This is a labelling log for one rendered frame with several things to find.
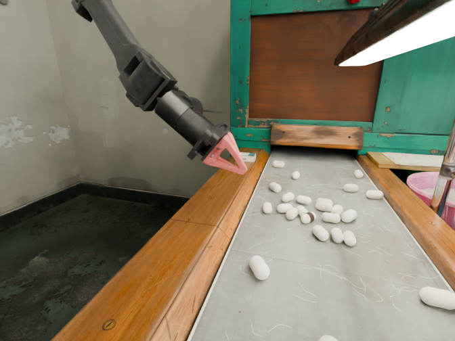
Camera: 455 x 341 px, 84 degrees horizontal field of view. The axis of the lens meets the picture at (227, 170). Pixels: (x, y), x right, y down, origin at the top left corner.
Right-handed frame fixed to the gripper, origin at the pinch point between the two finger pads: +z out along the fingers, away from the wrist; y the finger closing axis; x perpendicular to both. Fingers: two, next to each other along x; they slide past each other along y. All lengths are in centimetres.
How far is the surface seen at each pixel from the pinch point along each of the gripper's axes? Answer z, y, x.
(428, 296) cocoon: 25.3, -16.4, -10.1
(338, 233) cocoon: 18.6, -5.3, -4.8
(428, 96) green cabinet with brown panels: 30, 50, -39
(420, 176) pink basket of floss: 38, 29, -20
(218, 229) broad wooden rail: 3.3, -9.9, 6.9
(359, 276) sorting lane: 21.3, -12.9, -4.8
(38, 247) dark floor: -60, 57, 157
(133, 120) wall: -84, 134, 83
